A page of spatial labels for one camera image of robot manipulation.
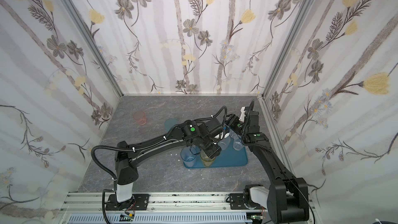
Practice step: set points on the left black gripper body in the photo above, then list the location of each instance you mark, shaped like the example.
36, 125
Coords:
210, 149

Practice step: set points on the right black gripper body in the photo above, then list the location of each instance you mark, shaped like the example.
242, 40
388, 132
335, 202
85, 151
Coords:
231, 121

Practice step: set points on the clear faceted glass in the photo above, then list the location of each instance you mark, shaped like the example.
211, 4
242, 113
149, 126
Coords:
195, 150

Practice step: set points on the yellow tall plastic cup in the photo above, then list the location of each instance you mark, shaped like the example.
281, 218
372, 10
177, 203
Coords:
206, 160

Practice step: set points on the blue tall plastic cup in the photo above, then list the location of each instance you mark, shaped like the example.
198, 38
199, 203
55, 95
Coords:
188, 157

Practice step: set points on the teal plastic tray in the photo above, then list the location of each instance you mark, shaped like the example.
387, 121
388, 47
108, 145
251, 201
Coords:
227, 158

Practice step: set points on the green tall plastic cup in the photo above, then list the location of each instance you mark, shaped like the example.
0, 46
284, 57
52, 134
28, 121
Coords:
169, 123

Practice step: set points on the pink small plastic cup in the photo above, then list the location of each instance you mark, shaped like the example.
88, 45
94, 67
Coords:
140, 117

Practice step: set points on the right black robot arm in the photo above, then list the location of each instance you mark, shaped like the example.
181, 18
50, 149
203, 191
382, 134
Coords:
286, 199

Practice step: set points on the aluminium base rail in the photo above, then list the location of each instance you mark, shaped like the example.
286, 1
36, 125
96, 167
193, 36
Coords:
79, 208

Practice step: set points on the white perforated cable duct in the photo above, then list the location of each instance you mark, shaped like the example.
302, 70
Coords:
180, 218

